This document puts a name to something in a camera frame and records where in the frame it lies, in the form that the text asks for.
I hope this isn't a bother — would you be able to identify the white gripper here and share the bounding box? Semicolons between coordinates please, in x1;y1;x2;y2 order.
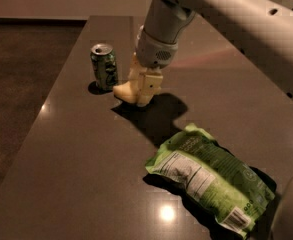
128;26;178;107

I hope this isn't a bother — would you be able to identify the yellow sponge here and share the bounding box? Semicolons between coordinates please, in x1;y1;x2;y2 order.
113;81;139;104

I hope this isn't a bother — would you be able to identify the green soda can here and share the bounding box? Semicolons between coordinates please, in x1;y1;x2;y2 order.
90;43;118;91

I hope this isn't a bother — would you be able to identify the green chip bag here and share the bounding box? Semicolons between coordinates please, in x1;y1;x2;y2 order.
145;124;276;239

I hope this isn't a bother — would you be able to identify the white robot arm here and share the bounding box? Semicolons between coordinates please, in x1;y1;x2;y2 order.
135;0;293;101

